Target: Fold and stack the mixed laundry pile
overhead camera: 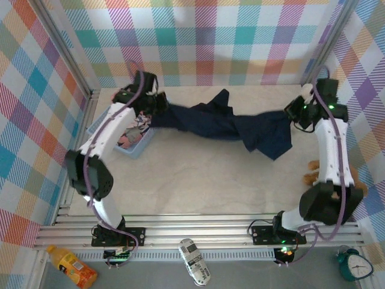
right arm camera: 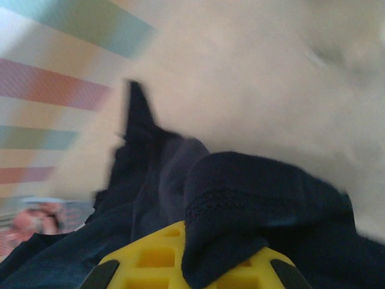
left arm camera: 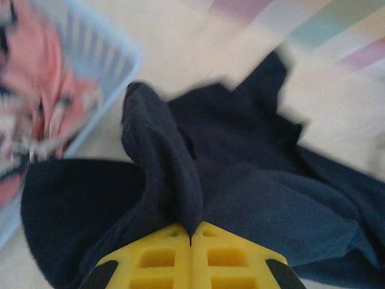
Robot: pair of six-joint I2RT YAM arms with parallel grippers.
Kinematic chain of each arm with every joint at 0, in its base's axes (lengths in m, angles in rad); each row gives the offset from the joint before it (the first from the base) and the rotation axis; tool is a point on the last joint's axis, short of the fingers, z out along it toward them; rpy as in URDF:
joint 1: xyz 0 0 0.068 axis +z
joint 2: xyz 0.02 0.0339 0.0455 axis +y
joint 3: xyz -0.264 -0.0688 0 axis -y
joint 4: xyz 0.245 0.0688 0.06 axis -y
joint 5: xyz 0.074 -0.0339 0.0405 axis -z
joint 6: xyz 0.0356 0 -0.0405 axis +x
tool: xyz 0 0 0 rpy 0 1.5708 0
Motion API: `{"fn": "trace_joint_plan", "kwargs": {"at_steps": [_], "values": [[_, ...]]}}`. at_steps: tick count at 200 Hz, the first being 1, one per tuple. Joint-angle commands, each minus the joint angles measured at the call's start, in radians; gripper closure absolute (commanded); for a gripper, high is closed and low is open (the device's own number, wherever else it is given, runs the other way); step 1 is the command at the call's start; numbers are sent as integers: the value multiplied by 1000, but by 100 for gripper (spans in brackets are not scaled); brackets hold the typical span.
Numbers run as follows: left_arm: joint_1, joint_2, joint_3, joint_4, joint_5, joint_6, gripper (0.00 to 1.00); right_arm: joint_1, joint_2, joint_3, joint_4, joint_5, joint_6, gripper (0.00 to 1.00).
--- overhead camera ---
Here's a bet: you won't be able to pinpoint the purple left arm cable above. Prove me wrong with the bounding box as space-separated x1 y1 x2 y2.
84 61 160 269

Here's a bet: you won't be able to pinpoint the aluminium frame rails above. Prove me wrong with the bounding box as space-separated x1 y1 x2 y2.
32 212 371 250

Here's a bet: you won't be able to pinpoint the brown plush dog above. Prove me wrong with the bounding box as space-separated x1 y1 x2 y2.
302 159 369 196

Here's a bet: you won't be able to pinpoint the white slotted cable duct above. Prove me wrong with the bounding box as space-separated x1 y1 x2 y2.
72 251 276 262

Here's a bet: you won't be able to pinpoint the white printed drink pouch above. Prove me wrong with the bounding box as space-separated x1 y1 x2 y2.
177 238 213 287

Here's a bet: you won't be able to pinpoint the teal alarm clock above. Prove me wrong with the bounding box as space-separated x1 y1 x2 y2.
335 245 375 282

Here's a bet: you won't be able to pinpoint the aluminium frame post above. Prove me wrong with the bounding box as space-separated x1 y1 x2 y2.
302 0 360 91
29 0 102 100

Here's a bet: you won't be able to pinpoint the pink patterned shorts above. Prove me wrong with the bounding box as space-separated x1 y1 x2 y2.
119 111 153 150

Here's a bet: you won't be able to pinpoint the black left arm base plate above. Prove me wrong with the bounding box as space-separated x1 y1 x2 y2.
91 226 147 248

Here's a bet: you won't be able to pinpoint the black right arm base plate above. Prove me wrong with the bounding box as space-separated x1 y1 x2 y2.
251 225 307 245

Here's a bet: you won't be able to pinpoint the navy blue garment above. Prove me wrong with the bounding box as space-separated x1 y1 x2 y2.
150 89 294 160

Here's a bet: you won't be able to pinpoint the orange juice bottle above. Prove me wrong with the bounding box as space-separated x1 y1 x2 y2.
45 244 99 287

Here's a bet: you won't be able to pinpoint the light blue plastic basket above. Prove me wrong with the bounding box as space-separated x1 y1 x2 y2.
87 107 156 160

